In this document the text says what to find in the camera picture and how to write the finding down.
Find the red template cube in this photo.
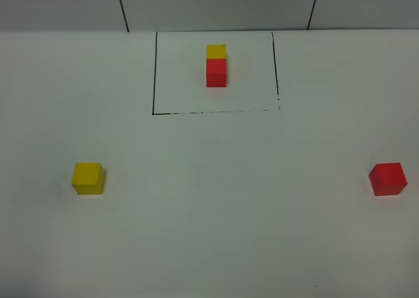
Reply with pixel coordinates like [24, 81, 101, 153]
[206, 59, 227, 88]

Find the yellow template cube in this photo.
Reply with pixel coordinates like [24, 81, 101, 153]
[206, 44, 227, 60]

